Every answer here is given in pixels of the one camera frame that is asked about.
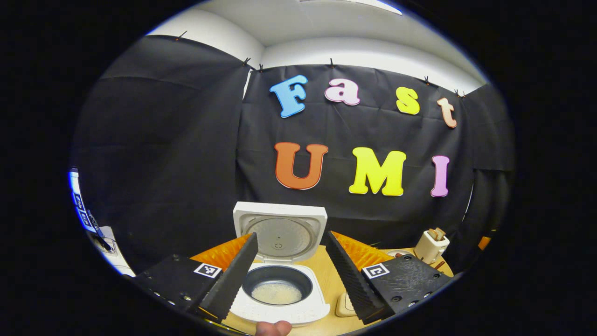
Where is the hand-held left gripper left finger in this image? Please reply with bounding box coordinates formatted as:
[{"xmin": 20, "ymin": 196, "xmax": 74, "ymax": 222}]
[{"xmin": 132, "ymin": 232, "xmax": 260, "ymax": 322}]

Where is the white rice cooker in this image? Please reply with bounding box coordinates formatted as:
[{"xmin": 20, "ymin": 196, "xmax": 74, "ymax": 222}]
[{"xmin": 231, "ymin": 202, "xmax": 331, "ymax": 326}]

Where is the clear container of rice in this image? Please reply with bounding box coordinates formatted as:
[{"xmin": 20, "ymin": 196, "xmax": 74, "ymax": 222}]
[{"xmin": 336, "ymin": 292, "xmax": 358, "ymax": 318}]

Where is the black backdrop cloth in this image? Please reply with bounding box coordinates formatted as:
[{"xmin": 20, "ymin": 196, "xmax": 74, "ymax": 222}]
[{"xmin": 72, "ymin": 35, "xmax": 514, "ymax": 276}]

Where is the white side desk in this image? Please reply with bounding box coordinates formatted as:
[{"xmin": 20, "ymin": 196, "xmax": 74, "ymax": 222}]
[{"xmin": 89, "ymin": 226, "xmax": 137, "ymax": 277}]

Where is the computer monitor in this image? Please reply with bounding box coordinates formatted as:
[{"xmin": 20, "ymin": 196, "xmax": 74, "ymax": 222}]
[{"xmin": 69, "ymin": 168, "xmax": 96, "ymax": 232}]

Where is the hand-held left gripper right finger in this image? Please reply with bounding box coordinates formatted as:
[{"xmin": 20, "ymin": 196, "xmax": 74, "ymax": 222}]
[{"xmin": 325, "ymin": 231, "xmax": 454, "ymax": 326}]

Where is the large ceiling light panel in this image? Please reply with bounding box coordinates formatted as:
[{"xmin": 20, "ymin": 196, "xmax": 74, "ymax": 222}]
[{"xmin": 298, "ymin": 0, "xmax": 403, "ymax": 15}]

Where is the white toaster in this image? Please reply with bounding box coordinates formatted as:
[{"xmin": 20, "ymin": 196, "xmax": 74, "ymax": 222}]
[{"xmin": 414, "ymin": 232, "xmax": 451, "ymax": 265}]

